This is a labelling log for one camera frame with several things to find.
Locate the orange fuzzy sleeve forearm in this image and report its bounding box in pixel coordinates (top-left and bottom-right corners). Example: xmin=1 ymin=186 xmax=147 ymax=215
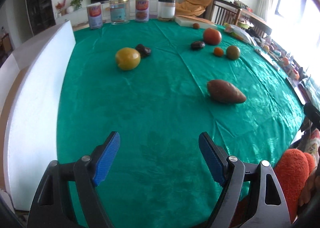
xmin=274 ymin=149 xmax=315 ymax=223

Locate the small brown round fruit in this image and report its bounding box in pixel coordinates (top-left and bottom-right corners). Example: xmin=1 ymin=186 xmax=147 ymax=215
xmin=193 ymin=23 xmax=200 ymax=29

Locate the dark wrinkled fruit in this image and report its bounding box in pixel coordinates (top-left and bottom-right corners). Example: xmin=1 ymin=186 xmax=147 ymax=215
xmin=135 ymin=44 xmax=151 ymax=58
xmin=190 ymin=41 xmax=206 ymax=50

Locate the dark wooden chair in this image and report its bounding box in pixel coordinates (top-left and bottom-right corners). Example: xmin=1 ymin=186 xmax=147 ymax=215
xmin=212 ymin=0 xmax=272 ymax=38

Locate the small orange mandarin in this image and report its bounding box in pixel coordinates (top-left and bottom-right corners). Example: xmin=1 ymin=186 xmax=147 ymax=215
xmin=213 ymin=47 xmax=224 ymax=57

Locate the white cardboard box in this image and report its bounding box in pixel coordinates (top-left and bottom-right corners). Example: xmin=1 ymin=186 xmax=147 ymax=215
xmin=1 ymin=21 xmax=75 ymax=211

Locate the large red apple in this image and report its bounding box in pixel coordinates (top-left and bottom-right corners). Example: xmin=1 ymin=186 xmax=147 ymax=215
xmin=203 ymin=28 xmax=222 ymax=46

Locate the red white tin can left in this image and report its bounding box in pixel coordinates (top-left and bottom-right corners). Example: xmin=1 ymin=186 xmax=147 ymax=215
xmin=86 ymin=2 xmax=103 ymax=30

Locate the orange lounge chair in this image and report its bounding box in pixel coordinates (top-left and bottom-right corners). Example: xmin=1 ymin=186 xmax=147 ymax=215
xmin=175 ymin=0 xmax=213 ymax=17

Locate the white jar black lid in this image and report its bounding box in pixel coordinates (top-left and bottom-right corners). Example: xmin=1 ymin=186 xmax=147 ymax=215
xmin=157 ymin=0 xmax=176 ymax=21

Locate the green satin tablecloth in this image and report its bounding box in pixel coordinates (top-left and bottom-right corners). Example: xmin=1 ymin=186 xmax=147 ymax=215
xmin=57 ymin=19 xmax=304 ymax=227

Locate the red white tin can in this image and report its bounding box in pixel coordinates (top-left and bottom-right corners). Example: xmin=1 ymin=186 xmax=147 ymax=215
xmin=135 ymin=0 xmax=150 ymax=23
xmin=86 ymin=2 xmax=103 ymax=30

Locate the red white tin can right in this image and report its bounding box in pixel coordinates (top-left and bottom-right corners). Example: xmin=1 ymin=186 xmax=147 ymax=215
xmin=135 ymin=0 xmax=150 ymax=23

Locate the green-brown round fruit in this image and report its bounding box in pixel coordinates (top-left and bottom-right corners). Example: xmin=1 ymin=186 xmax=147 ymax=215
xmin=226 ymin=45 xmax=241 ymax=60

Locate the short sweet potato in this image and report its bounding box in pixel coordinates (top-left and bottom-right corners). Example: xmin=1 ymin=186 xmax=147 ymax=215
xmin=207 ymin=79 xmax=247 ymax=104

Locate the yellow round fruit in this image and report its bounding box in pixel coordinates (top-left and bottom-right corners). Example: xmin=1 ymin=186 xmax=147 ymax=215
xmin=115 ymin=47 xmax=141 ymax=71

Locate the white snack bag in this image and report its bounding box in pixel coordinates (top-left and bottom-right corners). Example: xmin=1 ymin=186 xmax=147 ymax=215
xmin=224 ymin=23 xmax=254 ymax=45

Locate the clear glass jar gold lid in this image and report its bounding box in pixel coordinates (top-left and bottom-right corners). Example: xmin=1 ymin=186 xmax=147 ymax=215
xmin=110 ymin=0 xmax=130 ymax=25

